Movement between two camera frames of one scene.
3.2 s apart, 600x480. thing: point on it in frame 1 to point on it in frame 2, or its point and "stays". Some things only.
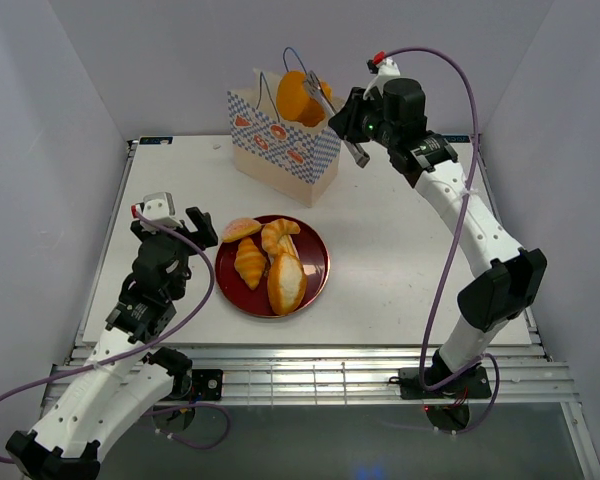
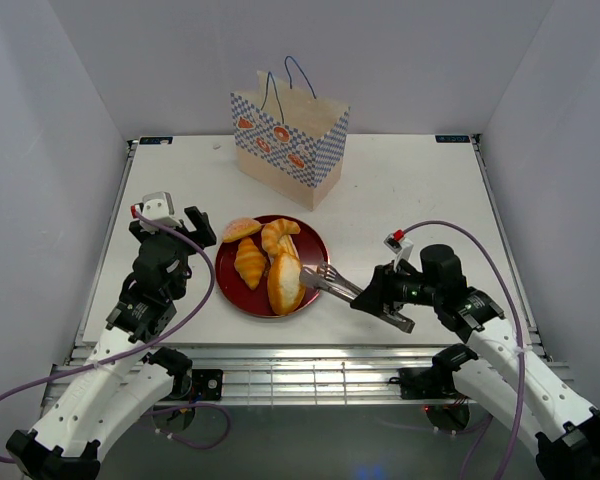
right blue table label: x=457 y=138 stays
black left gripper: x=207 y=236 stays
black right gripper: x=342 y=123 to x=371 y=298
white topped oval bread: x=286 y=283 stays
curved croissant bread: x=279 y=245 stays
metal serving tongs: x=356 y=151 to x=327 y=278
